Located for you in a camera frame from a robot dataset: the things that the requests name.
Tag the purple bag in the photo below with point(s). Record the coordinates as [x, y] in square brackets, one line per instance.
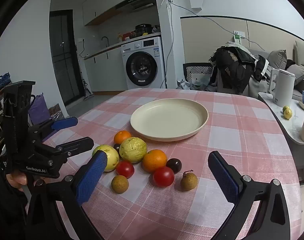
[39, 110]

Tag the large orange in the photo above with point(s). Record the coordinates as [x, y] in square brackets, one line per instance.
[154, 160]

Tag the red tomato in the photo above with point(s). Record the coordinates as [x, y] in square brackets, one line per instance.
[125, 169]
[163, 176]

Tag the black rice cooker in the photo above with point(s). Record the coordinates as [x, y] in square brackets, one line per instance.
[143, 28]

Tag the cream round plate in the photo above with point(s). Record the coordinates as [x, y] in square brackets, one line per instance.
[169, 118]

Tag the person's left forearm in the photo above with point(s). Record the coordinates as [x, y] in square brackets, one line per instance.
[4, 210]

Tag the black chair with patterned cushion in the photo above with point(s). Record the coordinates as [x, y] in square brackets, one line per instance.
[196, 68]

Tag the white wall socket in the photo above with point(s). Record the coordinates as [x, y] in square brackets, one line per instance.
[80, 40]

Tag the dark purple plum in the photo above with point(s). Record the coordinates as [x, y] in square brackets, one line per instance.
[116, 147]
[173, 165]

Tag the person's left hand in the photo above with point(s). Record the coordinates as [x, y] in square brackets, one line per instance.
[17, 180]

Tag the small yellow-green fruit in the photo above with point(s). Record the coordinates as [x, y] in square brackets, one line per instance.
[285, 108]
[288, 114]

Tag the dark glass door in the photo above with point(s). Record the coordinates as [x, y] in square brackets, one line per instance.
[64, 55]

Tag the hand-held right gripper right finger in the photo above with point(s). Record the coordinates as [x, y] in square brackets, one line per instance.
[223, 177]

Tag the yellow guava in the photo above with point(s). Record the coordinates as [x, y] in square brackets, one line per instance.
[113, 160]

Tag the brown longan with stem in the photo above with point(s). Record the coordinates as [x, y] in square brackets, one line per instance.
[188, 182]

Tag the white marble side table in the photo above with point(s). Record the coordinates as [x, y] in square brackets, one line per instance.
[291, 130]

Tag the small orange tangerine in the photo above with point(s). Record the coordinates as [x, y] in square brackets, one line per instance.
[122, 137]

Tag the black jacket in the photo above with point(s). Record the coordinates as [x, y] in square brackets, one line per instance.
[234, 67]

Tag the white kitchen counter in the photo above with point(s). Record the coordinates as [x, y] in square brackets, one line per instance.
[112, 47]

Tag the white base cabinet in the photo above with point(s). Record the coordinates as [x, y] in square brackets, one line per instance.
[104, 72]

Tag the white electric kettle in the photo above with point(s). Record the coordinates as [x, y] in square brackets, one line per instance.
[284, 87]

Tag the grey sofa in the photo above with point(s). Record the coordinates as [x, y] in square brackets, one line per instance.
[301, 90]

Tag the green and white box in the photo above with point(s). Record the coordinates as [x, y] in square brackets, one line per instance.
[238, 40]

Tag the white washing machine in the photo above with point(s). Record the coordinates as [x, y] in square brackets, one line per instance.
[142, 65]

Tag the pink checked tablecloth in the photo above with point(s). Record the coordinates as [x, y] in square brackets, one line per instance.
[229, 135]

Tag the white wall cabinets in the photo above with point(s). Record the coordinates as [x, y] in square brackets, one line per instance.
[104, 7]

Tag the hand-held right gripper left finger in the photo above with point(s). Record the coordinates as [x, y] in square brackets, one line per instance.
[92, 177]

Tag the grey pillow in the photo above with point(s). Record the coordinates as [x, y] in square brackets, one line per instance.
[297, 73]
[278, 60]

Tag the printed paper bag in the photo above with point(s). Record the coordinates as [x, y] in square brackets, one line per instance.
[55, 112]

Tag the metal kitchen faucet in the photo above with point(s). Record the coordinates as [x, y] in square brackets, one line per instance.
[105, 40]

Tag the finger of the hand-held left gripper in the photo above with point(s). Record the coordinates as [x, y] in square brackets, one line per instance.
[77, 145]
[64, 123]

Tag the green mottled guava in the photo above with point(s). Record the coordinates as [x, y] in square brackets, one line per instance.
[133, 149]

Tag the range hood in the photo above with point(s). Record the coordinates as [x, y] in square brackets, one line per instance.
[138, 3]

